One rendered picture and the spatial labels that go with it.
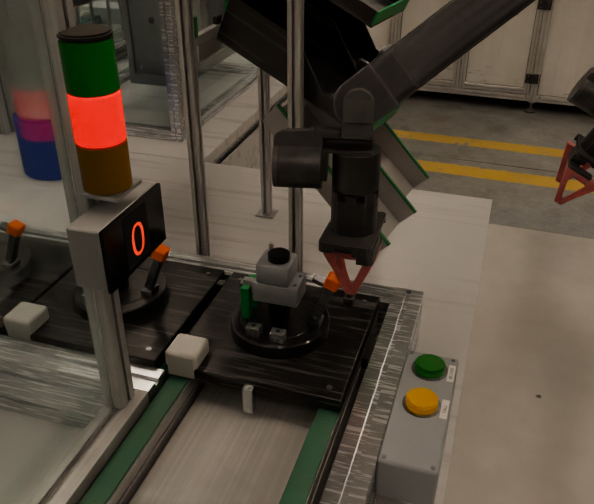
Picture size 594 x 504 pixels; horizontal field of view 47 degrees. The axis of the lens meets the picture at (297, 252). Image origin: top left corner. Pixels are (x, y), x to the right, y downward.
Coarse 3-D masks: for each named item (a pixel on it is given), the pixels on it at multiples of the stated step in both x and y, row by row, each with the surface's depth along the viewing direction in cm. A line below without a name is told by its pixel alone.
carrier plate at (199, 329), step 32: (224, 288) 107; (320, 288) 107; (224, 320) 99; (352, 320) 99; (224, 352) 93; (320, 352) 93; (352, 352) 93; (224, 384) 90; (256, 384) 88; (288, 384) 88; (320, 384) 88
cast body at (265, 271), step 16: (272, 256) 91; (288, 256) 91; (256, 272) 92; (272, 272) 91; (288, 272) 90; (256, 288) 93; (272, 288) 92; (288, 288) 91; (304, 288) 95; (288, 304) 93
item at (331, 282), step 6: (318, 276) 92; (330, 276) 90; (336, 276) 91; (318, 282) 91; (324, 282) 91; (330, 282) 90; (336, 282) 90; (330, 288) 91; (336, 288) 90; (324, 294) 92; (330, 294) 92; (324, 300) 92; (318, 306) 93; (324, 306) 93; (318, 312) 94; (312, 318) 95; (318, 318) 94
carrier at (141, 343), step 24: (144, 264) 109; (168, 264) 113; (120, 288) 102; (144, 288) 101; (168, 288) 107; (192, 288) 107; (216, 288) 109; (144, 312) 100; (168, 312) 101; (192, 312) 101; (144, 336) 96; (168, 336) 96; (144, 360) 92
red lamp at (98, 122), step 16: (112, 96) 65; (80, 112) 64; (96, 112) 64; (112, 112) 65; (80, 128) 65; (96, 128) 65; (112, 128) 66; (80, 144) 66; (96, 144) 66; (112, 144) 66
